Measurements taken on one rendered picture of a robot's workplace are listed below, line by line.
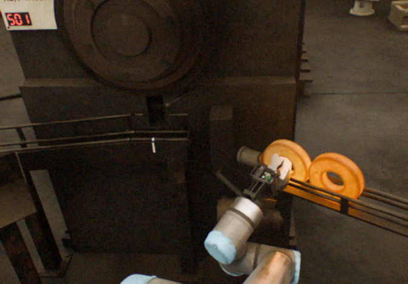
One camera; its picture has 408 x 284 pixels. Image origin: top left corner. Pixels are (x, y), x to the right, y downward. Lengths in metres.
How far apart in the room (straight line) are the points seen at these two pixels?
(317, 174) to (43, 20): 0.99
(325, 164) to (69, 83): 0.90
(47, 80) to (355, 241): 1.49
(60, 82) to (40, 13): 0.24
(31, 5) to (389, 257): 1.73
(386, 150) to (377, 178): 0.29
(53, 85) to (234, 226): 0.81
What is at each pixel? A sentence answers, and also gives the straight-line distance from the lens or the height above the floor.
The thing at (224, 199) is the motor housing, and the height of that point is 0.53.
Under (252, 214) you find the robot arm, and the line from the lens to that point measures 1.14.
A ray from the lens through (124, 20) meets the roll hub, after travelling 1.15.
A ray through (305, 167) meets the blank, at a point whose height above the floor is 0.73.
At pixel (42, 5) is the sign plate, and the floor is 1.14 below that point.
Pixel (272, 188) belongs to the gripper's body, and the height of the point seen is 0.72.
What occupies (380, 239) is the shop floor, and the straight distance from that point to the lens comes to 2.13.
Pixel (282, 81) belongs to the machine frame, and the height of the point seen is 0.87.
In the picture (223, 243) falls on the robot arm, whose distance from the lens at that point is 1.11.
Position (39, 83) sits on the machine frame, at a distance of 1.58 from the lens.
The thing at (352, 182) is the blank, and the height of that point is 0.75.
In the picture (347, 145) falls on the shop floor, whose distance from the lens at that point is 2.66.
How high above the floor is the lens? 1.50
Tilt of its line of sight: 34 degrees down
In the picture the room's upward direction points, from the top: 4 degrees counter-clockwise
